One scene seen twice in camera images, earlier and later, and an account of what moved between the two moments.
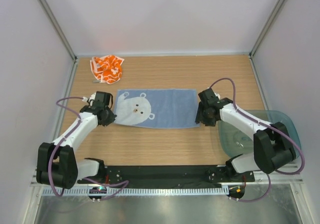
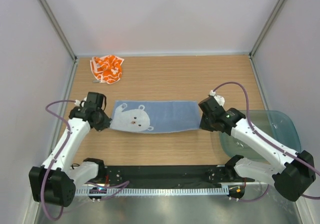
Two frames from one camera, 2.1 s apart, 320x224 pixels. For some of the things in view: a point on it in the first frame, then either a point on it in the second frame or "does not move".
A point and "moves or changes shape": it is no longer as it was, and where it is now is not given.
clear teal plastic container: [236, 142] does not move
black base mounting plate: [168, 176] does not move
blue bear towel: [158, 109] moves or changes shape
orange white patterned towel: [107, 69] does not move
